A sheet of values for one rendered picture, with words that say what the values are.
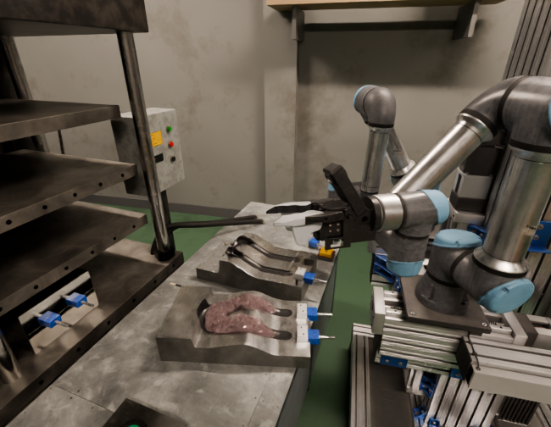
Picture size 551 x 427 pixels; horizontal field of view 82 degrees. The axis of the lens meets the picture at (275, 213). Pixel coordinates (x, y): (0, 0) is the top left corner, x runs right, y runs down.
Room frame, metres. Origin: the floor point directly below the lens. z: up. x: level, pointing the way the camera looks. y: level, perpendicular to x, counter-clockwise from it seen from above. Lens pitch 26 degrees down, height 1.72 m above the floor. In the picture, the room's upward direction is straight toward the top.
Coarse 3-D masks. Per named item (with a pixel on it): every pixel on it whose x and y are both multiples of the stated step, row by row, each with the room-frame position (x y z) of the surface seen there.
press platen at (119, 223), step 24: (48, 216) 1.35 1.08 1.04; (72, 216) 1.35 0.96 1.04; (96, 216) 1.35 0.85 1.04; (120, 216) 1.35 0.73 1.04; (144, 216) 1.36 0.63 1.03; (0, 240) 1.13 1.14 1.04; (24, 240) 1.13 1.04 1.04; (48, 240) 1.13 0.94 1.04; (72, 240) 1.13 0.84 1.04; (96, 240) 1.13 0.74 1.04; (0, 264) 0.96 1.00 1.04; (24, 264) 0.96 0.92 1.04; (48, 264) 0.96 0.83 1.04; (72, 264) 0.99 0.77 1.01; (0, 288) 0.82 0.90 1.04; (24, 288) 0.83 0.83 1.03; (0, 312) 0.75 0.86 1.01
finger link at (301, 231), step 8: (288, 216) 0.50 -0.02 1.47; (296, 216) 0.50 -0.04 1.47; (304, 216) 0.50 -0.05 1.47; (280, 224) 0.49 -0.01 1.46; (288, 224) 0.49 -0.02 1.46; (296, 224) 0.49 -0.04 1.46; (304, 224) 0.49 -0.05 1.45; (312, 224) 0.51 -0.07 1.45; (320, 224) 0.52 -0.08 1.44; (296, 232) 0.49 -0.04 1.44; (304, 232) 0.50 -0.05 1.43; (296, 240) 0.49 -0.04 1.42; (304, 240) 0.50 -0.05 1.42
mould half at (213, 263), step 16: (256, 240) 1.32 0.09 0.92; (208, 256) 1.28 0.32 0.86; (224, 256) 1.17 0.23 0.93; (256, 256) 1.21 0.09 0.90; (288, 256) 1.24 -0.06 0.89; (304, 256) 1.23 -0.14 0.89; (208, 272) 1.16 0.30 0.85; (224, 272) 1.13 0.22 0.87; (240, 272) 1.11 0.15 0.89; (256, 272) 1.12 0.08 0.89; (240, 288) 1.11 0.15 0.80; (256, 288) 1.08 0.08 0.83; (272, 288) 1.06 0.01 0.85; (288, 288) 1.03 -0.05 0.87; (304, 288) 1.06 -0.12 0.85
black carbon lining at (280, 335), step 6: (204, 300) 0.91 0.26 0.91; (198, 306) 0.88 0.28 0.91; (204, 306) 0.91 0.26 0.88; (198, 312) 0.87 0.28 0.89; (204, 312) 0.90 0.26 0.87; (276, 312) 0.91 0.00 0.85; (282, 312) 0.92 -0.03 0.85; (288, 312) 0.91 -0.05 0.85; (198, 318) 0.82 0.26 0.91; (204, 318) 0.87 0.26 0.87; (276, 330) 0.82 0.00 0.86; (282, 330) 0.82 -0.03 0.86; (276, 336) 0.80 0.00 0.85; (282, 336) 0.80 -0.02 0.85; (288, 336) 0.80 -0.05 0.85
